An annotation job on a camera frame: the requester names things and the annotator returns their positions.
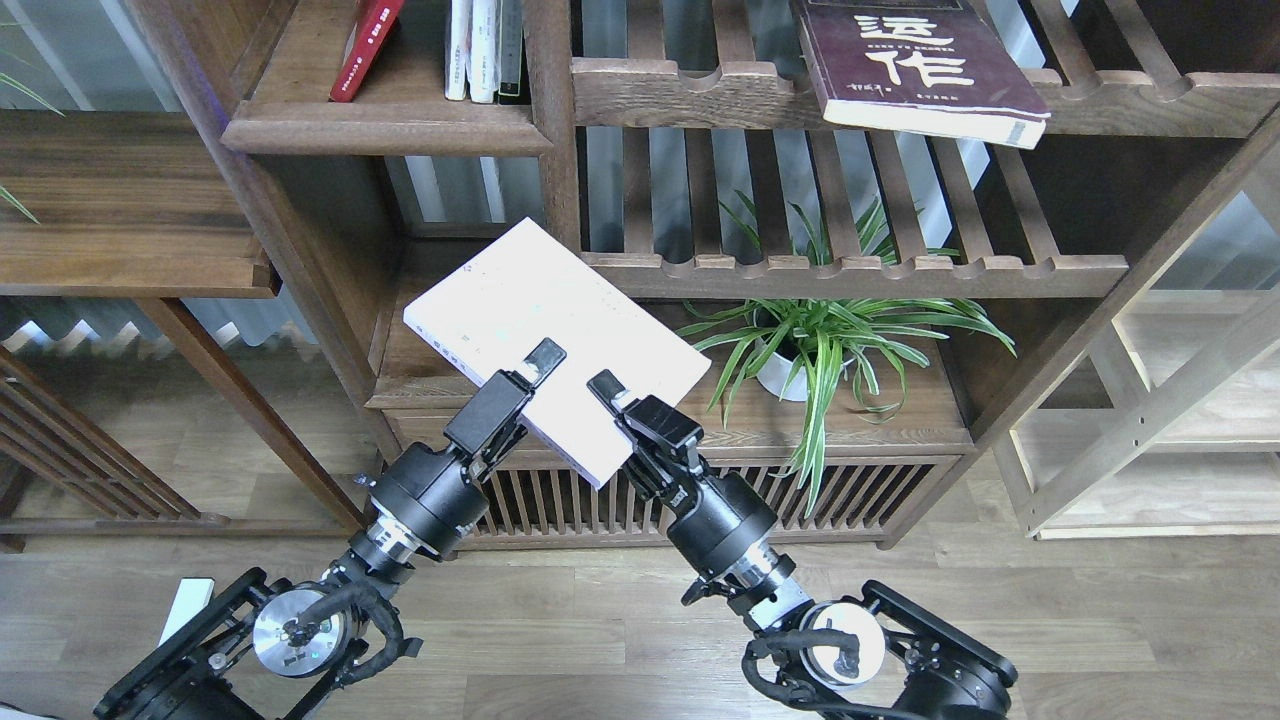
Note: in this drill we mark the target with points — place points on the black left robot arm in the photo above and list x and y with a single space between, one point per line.
342 628

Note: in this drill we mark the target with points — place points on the dark green upright book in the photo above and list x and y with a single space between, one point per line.
510 70

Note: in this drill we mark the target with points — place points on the green spider plant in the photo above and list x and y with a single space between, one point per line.
828 340

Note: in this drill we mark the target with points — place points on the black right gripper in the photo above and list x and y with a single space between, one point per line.
666 460

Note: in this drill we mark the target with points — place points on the white stand leg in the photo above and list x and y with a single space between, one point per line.
192 595

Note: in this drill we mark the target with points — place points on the white plant pot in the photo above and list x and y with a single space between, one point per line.
780 380

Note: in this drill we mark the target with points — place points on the slatted wooden rack left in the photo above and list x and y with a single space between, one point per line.
52 441

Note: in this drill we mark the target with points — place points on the maroon book with white characters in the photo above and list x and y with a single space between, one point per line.
927 67

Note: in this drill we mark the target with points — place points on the red paperback book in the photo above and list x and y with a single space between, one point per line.
372 23

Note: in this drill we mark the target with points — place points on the white upright book left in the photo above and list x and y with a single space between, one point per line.
457 49

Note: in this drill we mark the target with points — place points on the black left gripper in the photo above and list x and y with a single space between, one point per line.
485 431

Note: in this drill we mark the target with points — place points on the white and purple book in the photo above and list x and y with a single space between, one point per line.
526 287

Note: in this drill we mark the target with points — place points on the dark wooden bookshelf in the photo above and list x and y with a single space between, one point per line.
684 164

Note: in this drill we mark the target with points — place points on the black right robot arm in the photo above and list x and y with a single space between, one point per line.
875 656

